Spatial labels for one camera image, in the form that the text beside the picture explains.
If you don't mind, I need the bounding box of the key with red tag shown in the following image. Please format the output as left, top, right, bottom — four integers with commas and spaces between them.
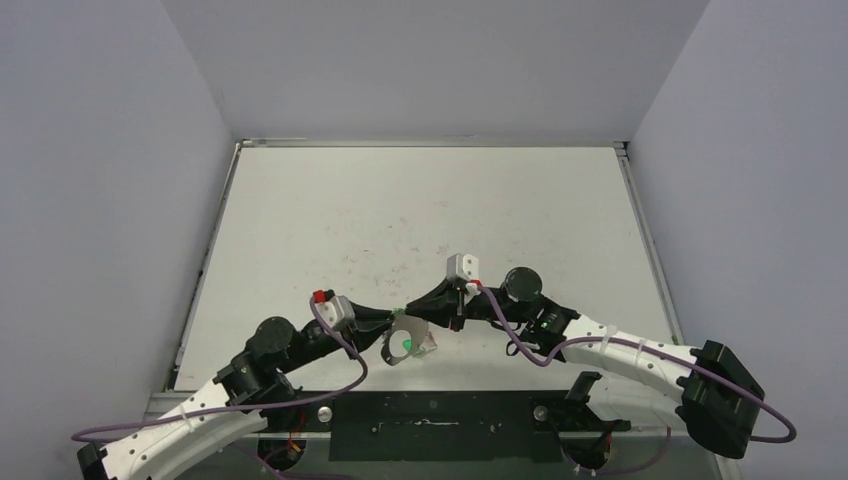
420, 334, 438, 354

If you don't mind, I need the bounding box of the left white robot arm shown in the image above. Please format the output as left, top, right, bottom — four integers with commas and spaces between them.
72, 291, 397, 479

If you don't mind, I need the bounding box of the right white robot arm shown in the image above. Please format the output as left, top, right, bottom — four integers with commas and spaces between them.
406, 267, 765, 459

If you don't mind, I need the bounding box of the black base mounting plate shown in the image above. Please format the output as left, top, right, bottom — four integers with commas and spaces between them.
257, 372, 631, 470

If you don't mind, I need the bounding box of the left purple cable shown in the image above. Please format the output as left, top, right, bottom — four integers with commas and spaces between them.
71, 291, 370, 444

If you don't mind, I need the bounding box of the purple cable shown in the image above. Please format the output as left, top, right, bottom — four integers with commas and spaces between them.
470, 283, 798, 445
71, 291, 370, 444

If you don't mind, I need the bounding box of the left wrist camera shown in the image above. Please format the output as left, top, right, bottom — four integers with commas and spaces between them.
312, 290, 355, 331

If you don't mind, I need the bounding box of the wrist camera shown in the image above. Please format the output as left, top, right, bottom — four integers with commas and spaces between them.
445, 253, 480, 285
312, 290, 355, 331

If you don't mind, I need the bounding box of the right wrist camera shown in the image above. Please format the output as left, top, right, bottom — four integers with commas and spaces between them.
445, 253, 480, 285

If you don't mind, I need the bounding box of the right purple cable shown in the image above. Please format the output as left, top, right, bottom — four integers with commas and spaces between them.
470, 283, 798, 445

